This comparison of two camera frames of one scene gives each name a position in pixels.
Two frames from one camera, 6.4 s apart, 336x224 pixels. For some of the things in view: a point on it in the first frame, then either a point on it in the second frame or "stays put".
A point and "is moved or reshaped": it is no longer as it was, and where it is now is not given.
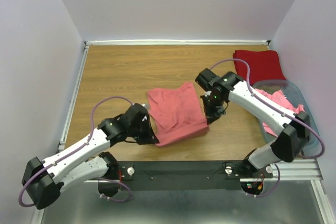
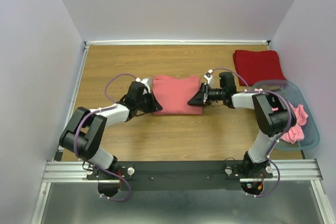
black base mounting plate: x=189 y=175 stays put
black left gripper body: x=142 y=134 -> x=147 y=104
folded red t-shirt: x=263 y=65 stays put
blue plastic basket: x=296 y=96 stays put
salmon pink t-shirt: x=177 y=112 is moved or reshaped
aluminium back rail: x=177 y=42 stays put
